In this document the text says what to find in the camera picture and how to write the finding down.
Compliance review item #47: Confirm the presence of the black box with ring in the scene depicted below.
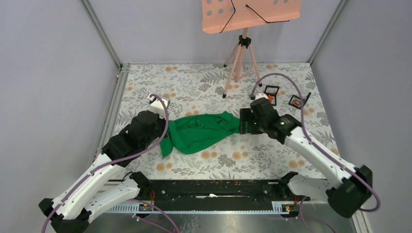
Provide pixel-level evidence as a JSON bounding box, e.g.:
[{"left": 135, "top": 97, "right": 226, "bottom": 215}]
[{"left": 288, "top": 92, "right": 311, "bottom": 110}]

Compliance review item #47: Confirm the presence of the black display box frame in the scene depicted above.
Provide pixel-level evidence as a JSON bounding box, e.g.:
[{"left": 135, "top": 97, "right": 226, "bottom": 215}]
[{"left": 264, "top": 85, "right": 280, "bottom": 106}]

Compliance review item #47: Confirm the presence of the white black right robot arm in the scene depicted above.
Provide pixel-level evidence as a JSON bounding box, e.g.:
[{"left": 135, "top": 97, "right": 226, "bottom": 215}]
[{"left": 240, "top": 98, "right": 373, "bottom": 218}]

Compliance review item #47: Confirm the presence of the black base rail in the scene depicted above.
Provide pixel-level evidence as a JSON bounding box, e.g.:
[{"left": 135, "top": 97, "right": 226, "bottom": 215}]
[{"left": 136, "top": 180, "right": 301, "bottom": 212}]

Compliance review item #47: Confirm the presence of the pink music stand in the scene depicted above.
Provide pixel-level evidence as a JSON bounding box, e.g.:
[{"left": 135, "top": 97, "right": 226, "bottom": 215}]
[{"left": 201, "top": 0, "right": 302, "bottom": 98}]

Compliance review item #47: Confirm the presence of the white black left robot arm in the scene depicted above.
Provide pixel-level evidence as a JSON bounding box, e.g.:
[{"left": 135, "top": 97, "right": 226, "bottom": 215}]
[{"left": 39, "top": 111, "right": 169, "bottom": 233}]

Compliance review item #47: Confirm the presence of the green t-shirt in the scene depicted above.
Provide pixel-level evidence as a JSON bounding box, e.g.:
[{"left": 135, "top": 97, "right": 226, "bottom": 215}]
[{"left": 160, "top": 111, "right": 240, "bottom": 157}]

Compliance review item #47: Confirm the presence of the floral table mat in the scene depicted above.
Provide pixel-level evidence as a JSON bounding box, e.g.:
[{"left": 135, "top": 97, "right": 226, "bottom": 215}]
[{"left": 113, "top": 63, "right": 338, "bottom": 180}]

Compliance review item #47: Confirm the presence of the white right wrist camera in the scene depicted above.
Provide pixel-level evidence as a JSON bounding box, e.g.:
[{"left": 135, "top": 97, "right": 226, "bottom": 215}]
[{"left": 250, "top": 93, "right": 269, "bottom": 100}]

